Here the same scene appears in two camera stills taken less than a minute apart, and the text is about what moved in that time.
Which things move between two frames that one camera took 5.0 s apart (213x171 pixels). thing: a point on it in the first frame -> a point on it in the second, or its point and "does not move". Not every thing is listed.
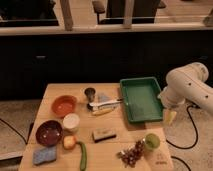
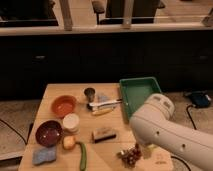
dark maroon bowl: x=49 y=133 does not move
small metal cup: x=89 y=92 does not move
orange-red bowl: x=63 y=105 does not move
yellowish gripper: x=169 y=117 -> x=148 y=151
